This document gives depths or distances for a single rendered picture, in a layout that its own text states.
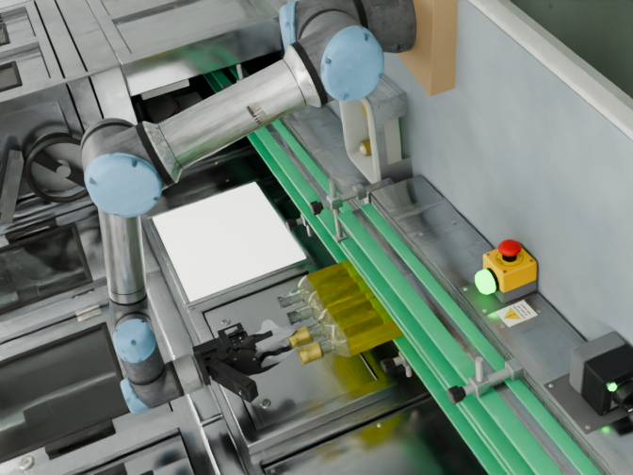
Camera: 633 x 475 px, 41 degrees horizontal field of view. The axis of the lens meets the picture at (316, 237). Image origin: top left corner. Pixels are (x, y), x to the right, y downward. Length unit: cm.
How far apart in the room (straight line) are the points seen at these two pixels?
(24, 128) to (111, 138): 110
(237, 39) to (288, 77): 113
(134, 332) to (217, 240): 67
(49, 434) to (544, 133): 124
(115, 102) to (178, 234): 45
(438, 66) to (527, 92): 23
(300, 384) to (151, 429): 33
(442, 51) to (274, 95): 32
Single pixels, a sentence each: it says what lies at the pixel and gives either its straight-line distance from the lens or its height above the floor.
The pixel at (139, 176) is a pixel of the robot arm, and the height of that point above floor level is 135.
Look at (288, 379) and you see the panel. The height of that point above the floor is 118.
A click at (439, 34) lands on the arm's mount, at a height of 79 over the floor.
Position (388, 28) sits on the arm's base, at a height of 84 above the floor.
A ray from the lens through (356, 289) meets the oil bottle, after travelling 178.
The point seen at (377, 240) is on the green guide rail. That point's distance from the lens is 173.
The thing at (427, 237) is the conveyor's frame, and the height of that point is 85.
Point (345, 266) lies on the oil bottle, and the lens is 184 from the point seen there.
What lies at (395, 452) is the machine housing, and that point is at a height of 105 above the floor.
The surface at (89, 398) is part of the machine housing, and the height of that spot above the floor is 160.
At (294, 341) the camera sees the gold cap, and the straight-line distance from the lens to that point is 173.
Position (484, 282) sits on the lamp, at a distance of 151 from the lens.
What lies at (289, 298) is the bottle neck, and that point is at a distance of 182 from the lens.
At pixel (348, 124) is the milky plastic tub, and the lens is 199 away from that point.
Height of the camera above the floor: 142
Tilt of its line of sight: 13 degrees down
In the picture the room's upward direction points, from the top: 110 degrees counter-clockwise
